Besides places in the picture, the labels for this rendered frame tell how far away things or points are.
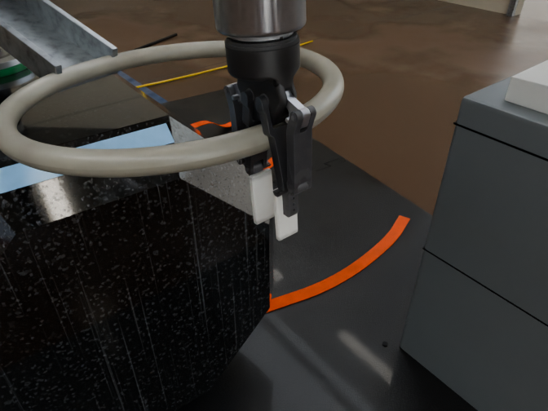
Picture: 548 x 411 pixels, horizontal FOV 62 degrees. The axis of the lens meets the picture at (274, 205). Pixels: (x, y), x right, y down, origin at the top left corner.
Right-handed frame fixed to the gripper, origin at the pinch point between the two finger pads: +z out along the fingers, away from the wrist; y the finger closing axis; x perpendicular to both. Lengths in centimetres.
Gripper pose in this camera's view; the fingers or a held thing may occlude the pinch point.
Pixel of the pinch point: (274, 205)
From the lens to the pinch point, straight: 56.4
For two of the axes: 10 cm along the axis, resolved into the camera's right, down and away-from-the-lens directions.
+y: -6.1, -3.9, 6.9
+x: -7.9, 3.7, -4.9
